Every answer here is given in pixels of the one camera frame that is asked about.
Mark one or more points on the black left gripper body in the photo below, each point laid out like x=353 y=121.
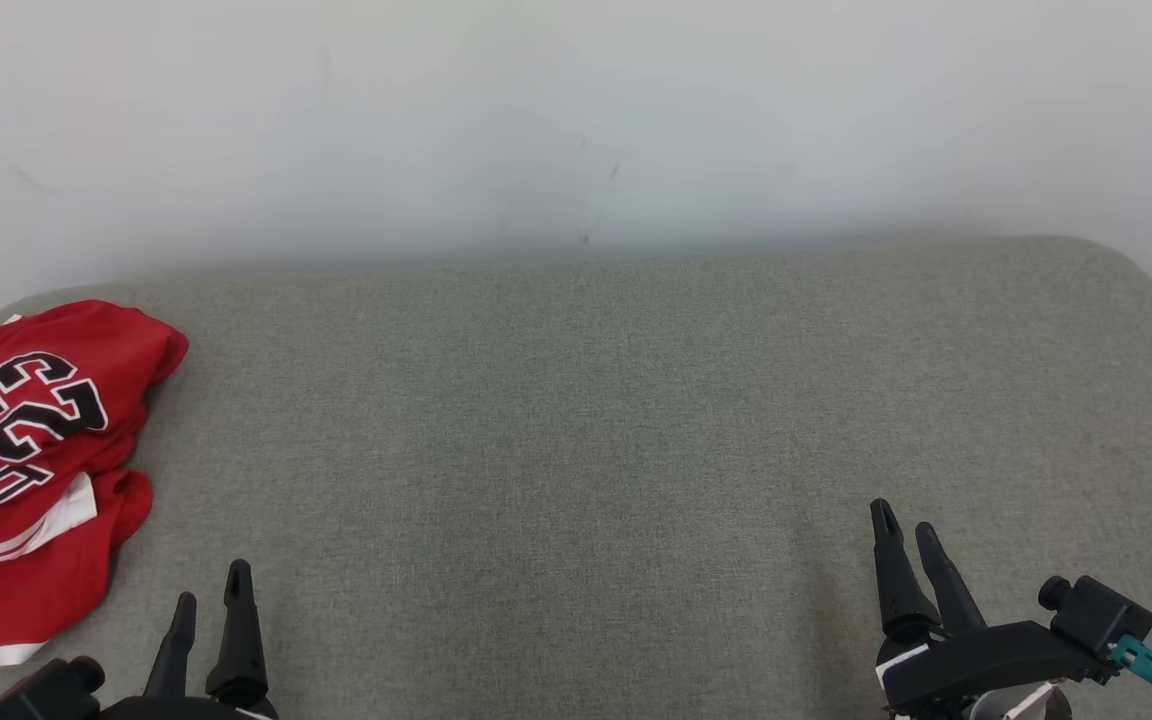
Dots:
x=186 y=708

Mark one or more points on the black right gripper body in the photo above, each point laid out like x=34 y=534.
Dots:
x=986 y=665

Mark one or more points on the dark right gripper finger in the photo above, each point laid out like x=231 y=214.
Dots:
x=951 y=590
x=896 y=580

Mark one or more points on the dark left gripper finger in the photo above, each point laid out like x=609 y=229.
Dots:
x=176 y=640
x=241 y=630

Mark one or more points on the red shorts with white stripe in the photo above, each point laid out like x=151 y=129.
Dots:
x=46 y=590

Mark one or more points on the red basketball jersey number 23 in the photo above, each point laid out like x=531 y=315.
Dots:
x=56 y=350

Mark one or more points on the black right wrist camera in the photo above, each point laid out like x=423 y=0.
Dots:
x=1096 y=615

